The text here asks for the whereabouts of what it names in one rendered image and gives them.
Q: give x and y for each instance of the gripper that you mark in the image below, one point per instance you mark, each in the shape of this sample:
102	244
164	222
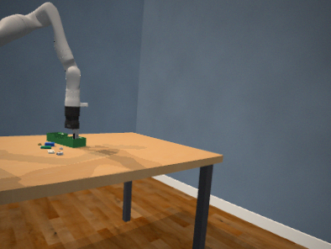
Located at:
72	113

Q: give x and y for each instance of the green three-compartment tray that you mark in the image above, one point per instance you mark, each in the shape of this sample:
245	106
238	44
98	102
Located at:
65	140

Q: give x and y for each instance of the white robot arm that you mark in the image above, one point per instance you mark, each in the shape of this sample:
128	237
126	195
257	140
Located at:
16	26

